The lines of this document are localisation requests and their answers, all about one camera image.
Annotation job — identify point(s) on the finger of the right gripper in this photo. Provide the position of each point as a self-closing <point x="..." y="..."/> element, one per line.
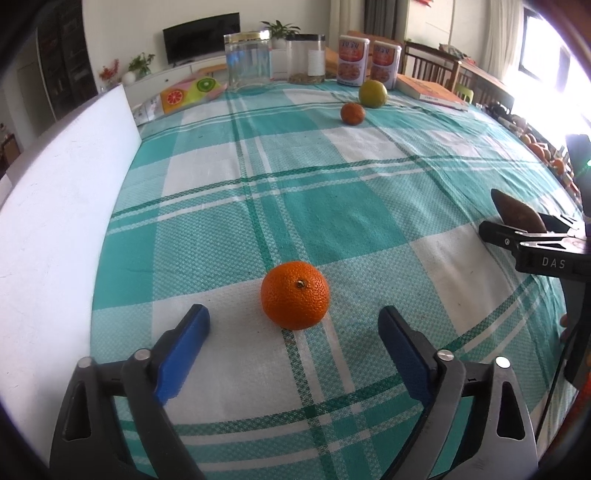
<point x="520" y="241"/>
<point x="558" y="224"/>

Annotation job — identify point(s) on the small green plant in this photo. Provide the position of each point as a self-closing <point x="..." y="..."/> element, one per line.
<point x="140" y="65"/>

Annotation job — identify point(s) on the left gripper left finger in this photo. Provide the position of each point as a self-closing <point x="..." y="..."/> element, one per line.
<point x="88" y="441"/>

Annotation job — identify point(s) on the red flower pot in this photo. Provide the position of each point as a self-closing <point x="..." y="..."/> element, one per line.
<point x="108" y="74"/>

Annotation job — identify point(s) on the red food can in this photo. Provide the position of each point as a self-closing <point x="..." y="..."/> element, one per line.
<point x="353" y="60"/>
<point x="385" y="63"/>

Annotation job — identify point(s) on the clear jar black lid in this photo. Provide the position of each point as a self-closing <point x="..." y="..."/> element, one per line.
<point x="305" y="59"/>

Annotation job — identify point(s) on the person right hand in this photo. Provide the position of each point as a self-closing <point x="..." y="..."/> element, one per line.
<point x="564" y="323"/>

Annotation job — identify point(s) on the teal plaid tablecloth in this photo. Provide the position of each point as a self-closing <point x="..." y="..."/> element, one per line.
<point x="388" y="211"/>

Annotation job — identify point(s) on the potted green plant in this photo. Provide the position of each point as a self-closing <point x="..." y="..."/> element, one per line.
<point x="279" y="32"/>

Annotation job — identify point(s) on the left red food can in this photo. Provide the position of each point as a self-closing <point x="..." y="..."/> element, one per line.
<point x="353" y="60"/>

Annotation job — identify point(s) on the fruit pattern snack bag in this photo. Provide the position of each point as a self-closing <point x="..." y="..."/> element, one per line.
<point x="195" y="89"/>

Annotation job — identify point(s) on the clear jar gold lid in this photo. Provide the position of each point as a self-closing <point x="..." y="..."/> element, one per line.
<point x="248" y="59"/>

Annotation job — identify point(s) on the orange book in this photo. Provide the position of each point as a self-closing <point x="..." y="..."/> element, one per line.
<point x="429" y="92"/>

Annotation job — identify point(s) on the black television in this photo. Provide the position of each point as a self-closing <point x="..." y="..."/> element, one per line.
<point x="199" y="37"/>

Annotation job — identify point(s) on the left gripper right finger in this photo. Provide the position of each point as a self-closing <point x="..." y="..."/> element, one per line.
<point x="498" y="440"/>

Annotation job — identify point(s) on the right red food can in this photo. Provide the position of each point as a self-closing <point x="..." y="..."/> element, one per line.
<point x="385" y="63"/>

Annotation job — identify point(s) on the wooden chair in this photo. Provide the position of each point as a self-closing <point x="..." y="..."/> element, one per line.
<point x="430" y="64"/>

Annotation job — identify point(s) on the white cardboard box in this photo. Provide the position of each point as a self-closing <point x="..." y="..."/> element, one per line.
<point x="56" y="202"/>

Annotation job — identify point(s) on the dark orange mandarin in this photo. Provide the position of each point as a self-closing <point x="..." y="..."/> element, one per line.
<point x="352" y="114"/>

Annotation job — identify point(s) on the small orange mandarin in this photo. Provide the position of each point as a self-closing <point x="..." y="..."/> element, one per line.
<point x="295" y="295"/>

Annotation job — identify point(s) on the brown sweet potato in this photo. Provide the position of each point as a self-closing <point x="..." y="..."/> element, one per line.
<point x="517" y="214"/>

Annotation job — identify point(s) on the yellow-green citrus fruit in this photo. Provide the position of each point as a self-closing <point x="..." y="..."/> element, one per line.
<point x="373" y="94"/>

